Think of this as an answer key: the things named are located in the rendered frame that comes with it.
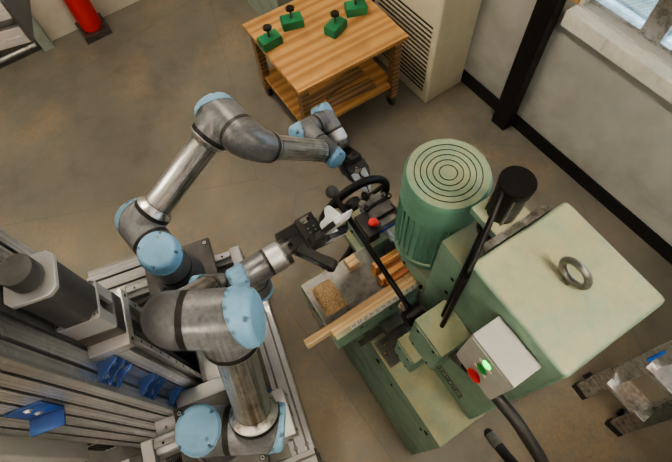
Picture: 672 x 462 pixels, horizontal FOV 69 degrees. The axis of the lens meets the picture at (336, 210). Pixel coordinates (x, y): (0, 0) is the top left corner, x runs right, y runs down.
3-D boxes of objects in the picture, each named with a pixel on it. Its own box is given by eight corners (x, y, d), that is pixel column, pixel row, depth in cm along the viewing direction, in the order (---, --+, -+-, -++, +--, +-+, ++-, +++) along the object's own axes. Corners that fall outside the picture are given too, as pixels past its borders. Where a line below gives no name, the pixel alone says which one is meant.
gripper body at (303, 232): (313, 209, 126) (272, 232, 124) (330, 236, 124) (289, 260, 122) (313, 218, 134) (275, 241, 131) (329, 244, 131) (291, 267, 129)
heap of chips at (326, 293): (329, 277, 146) (329, 275, 145) (348, 304, 142) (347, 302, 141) (309, 289, 145) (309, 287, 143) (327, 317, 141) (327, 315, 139)
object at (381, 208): (383, 196, 152) (384, 187, 147) (404, 223, 147) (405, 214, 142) (348, 217, 149) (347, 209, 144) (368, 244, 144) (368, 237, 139)
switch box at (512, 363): (479, 337, 95) (500, 314, 81) (514, 382, 91) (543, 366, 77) (454, 354, 94) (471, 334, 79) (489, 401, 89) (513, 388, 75)
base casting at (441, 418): (434, 224, 174) (437, 212, 166) (549, 363, 150) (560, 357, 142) (328, 290, 164) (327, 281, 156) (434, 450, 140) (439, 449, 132)
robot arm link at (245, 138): (258, 138, 126) (354, 148, 167) (233, 114, 130) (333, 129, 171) (238, 173, 130) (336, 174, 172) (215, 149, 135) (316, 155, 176)
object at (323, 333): (470, 236, 151) (472, 231, 147) (474, 241, 150) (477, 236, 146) (304, 343, 137) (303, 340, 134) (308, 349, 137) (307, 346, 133)
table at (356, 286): (437, 177, 168) (440, 168, 163) (497, 244, 155) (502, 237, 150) (286, 268, 155) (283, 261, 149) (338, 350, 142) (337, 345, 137)
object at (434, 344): (435, 318, 114) (445, 298, 101) (459, 351, 110) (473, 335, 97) (406, 338, 112) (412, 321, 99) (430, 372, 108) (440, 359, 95)
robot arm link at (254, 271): (228, 277, 128) (220, 266, 121) (264, 256, 131) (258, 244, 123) (241, 302, 125) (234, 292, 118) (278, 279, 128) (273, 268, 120)
